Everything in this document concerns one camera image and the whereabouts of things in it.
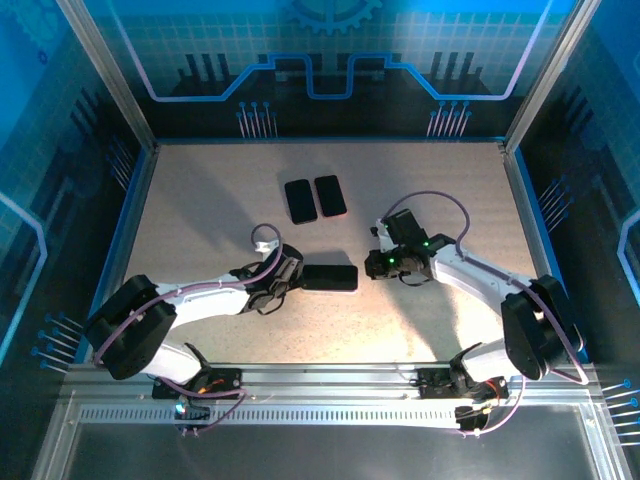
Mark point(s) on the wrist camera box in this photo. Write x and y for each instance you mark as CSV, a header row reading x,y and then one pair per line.
x,y
290,258
406,227

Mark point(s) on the red phone case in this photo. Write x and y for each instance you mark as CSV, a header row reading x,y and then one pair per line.
x,y
346,214

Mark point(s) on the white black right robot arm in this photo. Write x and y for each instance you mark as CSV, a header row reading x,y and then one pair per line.
x,y
475,275

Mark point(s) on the aluminium side rail blue trim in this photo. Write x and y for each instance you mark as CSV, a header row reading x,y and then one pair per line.
x,y
127,220
524,190

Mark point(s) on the small controller box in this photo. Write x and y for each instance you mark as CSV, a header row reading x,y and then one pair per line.
x,y
472,417
186,410

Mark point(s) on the aluminium frame post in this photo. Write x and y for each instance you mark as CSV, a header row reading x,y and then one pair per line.
x,y
546,75
111,75

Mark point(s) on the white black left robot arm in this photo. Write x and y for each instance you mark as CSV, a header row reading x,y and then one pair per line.
x,y
210,302

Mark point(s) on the blue-grey phone case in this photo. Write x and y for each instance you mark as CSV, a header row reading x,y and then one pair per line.
x,y
330,291

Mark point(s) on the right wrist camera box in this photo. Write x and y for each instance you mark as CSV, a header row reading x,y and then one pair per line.
x,y
406,227

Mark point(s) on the thin blue table edge strip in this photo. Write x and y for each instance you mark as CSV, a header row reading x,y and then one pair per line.
x,y
325,141

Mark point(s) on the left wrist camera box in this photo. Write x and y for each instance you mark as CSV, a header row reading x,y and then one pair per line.
x,y
290,258

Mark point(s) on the dark steel plate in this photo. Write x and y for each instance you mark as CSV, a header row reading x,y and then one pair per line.
x,y
325,455

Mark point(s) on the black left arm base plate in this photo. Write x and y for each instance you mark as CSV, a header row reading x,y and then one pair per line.
x,y
227,378

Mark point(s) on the wide aluminium frame rail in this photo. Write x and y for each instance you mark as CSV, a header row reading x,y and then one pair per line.
x,y
325,382

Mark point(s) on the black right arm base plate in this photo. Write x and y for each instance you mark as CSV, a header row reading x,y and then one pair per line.
x,y
435,382

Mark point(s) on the black phone case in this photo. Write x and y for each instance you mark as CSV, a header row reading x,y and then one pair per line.
x,y
286,186

